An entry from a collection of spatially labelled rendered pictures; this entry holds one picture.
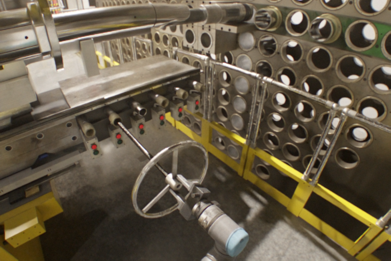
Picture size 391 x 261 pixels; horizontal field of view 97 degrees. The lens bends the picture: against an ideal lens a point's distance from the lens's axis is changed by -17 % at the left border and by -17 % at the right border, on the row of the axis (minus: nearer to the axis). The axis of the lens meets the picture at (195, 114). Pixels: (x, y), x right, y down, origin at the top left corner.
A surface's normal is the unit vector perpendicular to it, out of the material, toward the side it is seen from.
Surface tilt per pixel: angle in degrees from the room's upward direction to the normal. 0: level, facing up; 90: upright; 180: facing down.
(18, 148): 90
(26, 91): 90
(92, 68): 90
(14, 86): 90
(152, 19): 101
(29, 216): 0
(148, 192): 0
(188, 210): 53
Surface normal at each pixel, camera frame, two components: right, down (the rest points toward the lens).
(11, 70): 0.61, 0.06
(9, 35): 0.65, 0.40
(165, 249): 0.00, -0.84
